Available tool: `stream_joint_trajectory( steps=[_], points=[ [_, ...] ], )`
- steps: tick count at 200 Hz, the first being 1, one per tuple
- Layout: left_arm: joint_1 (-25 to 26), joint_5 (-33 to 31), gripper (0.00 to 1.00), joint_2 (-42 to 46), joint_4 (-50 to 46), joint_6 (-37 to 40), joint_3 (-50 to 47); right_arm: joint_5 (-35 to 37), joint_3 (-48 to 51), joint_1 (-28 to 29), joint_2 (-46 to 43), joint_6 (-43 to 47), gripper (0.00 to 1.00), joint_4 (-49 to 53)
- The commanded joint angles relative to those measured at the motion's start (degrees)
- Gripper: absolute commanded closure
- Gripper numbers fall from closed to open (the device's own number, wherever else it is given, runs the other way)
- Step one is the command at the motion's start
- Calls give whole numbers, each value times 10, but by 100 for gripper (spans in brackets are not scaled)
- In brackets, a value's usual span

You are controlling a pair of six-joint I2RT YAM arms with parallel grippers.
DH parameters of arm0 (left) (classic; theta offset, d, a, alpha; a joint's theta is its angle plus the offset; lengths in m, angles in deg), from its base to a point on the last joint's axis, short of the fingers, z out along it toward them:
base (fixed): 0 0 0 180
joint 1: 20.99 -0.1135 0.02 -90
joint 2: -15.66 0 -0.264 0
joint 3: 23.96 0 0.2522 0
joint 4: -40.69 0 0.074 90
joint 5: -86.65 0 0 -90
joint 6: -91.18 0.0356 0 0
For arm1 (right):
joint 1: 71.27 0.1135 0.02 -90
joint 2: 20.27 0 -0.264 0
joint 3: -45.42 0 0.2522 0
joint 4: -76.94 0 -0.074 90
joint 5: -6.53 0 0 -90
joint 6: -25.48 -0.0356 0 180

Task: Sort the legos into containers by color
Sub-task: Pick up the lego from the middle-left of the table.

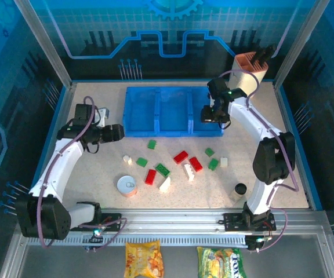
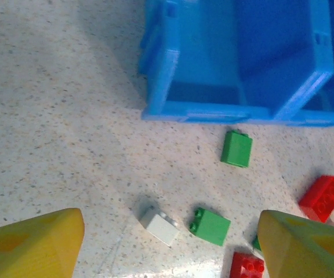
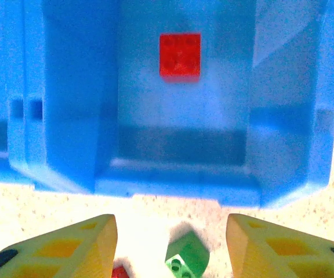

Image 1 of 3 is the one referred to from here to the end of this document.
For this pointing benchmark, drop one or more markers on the aluminium frame post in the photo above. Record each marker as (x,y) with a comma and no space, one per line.
(300,43)
(49,46)

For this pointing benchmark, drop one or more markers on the beige knife block pink top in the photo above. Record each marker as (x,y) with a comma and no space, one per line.
(243,78)

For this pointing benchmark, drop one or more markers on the blue three-compartment plastic bin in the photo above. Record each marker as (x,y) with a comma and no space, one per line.
(141,113)

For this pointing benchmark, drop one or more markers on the yellow snack bag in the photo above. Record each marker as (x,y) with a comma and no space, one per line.
(143,259)

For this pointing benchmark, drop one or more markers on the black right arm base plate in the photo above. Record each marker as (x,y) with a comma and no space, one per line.
(232,221)

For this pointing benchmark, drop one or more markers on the long white lego brick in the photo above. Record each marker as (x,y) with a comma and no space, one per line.
(189,172)

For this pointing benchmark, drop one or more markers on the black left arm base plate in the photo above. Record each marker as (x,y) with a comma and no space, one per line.
(112,221)

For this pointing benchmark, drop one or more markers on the white sloped lego brick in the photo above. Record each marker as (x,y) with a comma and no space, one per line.
(165,184)

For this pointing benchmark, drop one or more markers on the red lego brick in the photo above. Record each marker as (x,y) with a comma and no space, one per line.
(150,176)
(180,157)
(196,164)

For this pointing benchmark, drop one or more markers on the green noodle packet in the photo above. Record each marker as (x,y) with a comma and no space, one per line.
(220,262)

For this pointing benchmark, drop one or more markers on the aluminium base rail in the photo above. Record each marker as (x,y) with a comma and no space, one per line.
(170,217)

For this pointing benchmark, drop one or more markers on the silver tin can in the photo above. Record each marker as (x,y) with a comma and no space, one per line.
(126,185)

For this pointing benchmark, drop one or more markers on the long green lego brick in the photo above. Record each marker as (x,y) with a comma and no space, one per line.
(162,170)

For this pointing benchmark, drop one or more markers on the small circuit board with LED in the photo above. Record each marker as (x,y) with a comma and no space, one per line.
(96,233)
(258,241)

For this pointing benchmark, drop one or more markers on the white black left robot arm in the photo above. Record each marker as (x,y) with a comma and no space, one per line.
(54,168)

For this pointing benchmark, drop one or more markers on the small white lego brick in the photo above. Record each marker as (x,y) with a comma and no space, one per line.
(127,159)
(224,161)

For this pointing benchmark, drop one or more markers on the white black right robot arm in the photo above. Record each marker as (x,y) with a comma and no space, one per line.
(251,121)

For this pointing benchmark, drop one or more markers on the small green lego brick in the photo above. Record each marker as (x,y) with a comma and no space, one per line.
(141,162)
(213,163)
(209,151)
(152,144)

